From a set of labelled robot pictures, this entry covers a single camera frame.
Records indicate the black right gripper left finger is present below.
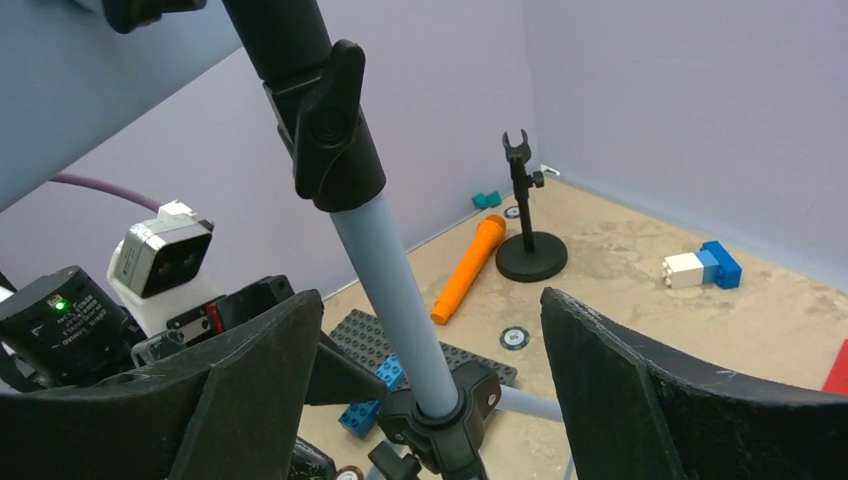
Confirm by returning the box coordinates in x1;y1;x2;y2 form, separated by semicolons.
1;290;323;479

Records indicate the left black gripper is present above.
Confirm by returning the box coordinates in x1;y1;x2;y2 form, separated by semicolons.
129;275;388;480

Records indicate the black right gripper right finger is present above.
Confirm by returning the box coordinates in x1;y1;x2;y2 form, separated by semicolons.
540;288;847;479

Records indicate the black microphone stand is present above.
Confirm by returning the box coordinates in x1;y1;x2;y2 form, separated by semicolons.
495;129;569;283

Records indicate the red sheet music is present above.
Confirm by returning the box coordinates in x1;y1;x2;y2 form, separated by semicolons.
822;339;848;395

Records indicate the orange toy microphone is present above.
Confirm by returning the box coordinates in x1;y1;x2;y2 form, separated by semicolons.
430;215;506;325

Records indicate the light blue music stand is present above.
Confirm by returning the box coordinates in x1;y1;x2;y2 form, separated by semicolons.
0;0;578;480

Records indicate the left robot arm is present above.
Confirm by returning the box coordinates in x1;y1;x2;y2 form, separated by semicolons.
1;266;387;479

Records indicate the blue building brick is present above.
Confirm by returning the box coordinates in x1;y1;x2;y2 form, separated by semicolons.
337;352;407;441

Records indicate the orange black poker chip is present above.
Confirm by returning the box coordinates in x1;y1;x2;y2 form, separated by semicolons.
334;465;366;480

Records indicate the dark grey building baseplate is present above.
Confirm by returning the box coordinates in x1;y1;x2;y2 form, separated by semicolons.
329;309;518;386

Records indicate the blue white brick block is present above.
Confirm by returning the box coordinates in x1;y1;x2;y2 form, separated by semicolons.
661;240;743;289

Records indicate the far black white poker chip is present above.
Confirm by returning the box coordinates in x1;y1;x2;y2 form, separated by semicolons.
503;206;521;219

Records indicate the teal clamp piece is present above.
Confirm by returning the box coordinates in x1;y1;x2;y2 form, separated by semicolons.
471;191;502;210

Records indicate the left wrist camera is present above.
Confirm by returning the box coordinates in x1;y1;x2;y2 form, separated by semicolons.
106;200;223;337

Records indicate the aluminium side rail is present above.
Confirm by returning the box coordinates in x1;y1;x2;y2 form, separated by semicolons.
540;164;561;177

